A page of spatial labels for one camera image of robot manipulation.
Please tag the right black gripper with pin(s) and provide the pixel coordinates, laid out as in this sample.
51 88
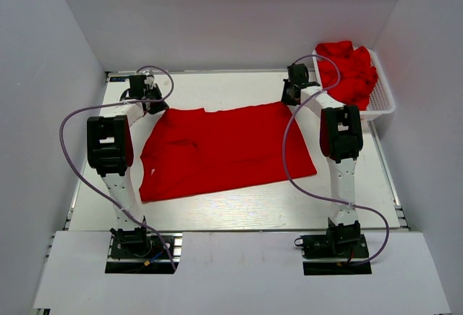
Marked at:
286 98

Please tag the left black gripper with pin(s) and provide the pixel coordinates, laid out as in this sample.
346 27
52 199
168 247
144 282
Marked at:
161 106

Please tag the red t shirt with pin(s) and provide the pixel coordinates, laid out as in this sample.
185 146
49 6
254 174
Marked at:
194 152

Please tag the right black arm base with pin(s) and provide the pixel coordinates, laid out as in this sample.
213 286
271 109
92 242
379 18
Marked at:
341 250

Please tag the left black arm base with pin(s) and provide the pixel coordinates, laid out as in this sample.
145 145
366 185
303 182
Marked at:
139 252

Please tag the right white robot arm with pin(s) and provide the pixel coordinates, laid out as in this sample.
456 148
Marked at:
340 139

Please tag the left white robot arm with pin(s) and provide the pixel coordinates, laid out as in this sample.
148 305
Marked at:
109 142

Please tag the pile of red shirts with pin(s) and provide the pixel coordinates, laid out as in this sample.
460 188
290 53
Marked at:
358 75

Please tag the blue label sticker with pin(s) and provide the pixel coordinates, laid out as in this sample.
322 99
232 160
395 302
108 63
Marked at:
119 79

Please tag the white plastic basket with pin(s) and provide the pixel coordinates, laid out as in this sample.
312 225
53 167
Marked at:
381 99

